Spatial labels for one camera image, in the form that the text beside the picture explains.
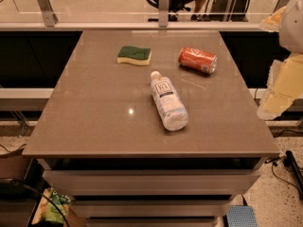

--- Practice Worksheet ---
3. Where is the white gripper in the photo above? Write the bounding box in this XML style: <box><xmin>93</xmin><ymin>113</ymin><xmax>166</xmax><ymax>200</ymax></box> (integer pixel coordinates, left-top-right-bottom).
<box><xmin>257</xmin><ymin>0</ymin><xmax>303</xmax><ymax>120</ymax></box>

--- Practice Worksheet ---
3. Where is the red coke can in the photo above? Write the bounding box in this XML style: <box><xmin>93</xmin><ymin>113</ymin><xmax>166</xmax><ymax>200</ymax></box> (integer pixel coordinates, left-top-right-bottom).
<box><xmin>178</xmin><ymin>46</ymin><xmax>218</xmax><ymax>75</ymax></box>

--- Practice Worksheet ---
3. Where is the clear plastic water bottle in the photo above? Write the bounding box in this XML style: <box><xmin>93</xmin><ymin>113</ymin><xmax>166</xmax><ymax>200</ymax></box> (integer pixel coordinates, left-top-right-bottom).
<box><xmin>151</xmin><ymin>71</ymin><xmax>188</xmax><ymax>131</ymax></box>

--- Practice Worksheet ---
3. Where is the green and yellow sponge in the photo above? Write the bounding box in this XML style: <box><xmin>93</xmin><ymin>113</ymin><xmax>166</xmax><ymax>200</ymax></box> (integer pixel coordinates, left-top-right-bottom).
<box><xmin>117</xmin><ymin>45</ymin><xmax>152</xmax><ymax>66</ymax></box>

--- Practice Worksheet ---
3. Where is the grey drawer cabinet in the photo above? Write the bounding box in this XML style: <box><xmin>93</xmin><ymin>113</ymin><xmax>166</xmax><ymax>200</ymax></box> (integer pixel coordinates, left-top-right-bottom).
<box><xmin>25</xmin><ymin>30</ymin><xmax>278</xmax><ymax>227</ymax></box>

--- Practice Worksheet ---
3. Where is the glass railing with metal posts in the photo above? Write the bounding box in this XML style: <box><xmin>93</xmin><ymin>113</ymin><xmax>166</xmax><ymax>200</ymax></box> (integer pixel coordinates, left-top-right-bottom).
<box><xmin>0</xmin><ymin>0</ymin><xmax>278</xmax><ymax>31</ymax></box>

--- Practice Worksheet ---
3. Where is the green snack bag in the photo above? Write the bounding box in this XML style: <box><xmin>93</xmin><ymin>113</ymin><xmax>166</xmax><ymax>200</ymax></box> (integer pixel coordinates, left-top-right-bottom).
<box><xmin>31</xmin><ymin>187</ymin><xmax>70</xmax><ymax>226</ymax></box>

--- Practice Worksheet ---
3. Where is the black cable on floor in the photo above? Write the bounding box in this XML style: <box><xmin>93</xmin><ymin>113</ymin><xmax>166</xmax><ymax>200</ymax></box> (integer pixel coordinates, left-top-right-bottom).
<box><xmin>0</xmin><ymin>177</ymin><xmax>71</xmax><ymax>227</ymax></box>

